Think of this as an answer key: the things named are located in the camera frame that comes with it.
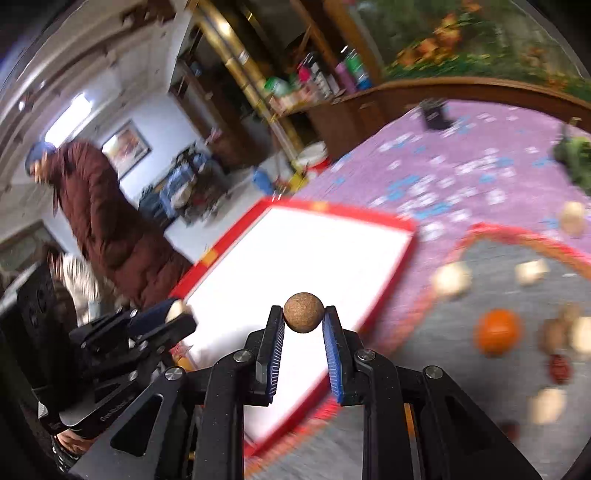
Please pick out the white red bucket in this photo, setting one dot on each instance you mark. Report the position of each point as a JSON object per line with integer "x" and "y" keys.
{"x": 313, "y": 160}

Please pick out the purple floral tablecloth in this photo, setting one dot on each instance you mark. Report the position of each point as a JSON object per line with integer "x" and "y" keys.
{"x": 494, "y": 165}

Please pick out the grey felt mat red trim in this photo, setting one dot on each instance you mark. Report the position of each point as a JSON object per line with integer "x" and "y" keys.
{"x": 534, "y": 276}

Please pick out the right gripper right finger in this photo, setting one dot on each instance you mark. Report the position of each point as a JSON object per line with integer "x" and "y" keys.
{"x": 340, "y": 349}

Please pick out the red jujube date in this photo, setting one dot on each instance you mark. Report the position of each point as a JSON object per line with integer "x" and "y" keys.
{"x": 560, "y": 369}

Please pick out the orange tangerine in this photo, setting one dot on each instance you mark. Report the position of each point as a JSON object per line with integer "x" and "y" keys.
{"x": 497, "y": 332}

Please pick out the brown round nut ball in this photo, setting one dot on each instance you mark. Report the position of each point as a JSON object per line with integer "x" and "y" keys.
{"x": 303, "y": 312}

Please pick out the flower mural panel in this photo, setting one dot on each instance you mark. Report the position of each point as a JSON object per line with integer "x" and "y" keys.
{"x": 489, "y": 39}

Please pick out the beige cake piece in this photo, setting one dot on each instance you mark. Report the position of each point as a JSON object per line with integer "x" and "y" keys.
{"x": 452, "y": 280}
{"x": 572, "y": 219}

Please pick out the black small box device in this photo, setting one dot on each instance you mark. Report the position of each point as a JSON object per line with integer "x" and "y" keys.
{"x": 434, "y": 114}

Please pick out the green leafy plant decoration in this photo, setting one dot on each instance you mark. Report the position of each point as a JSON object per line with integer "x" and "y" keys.
{"x": 573, "y": 153}

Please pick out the person in maroon coat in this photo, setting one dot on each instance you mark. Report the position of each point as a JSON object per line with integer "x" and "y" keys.
{"x": 112, "y": 235}

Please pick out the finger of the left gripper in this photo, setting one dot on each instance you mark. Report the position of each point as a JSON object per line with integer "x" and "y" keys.
{"x": 153, "y": 319}

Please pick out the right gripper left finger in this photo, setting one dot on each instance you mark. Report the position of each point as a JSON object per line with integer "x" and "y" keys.
{"x": 267, "y": 368}

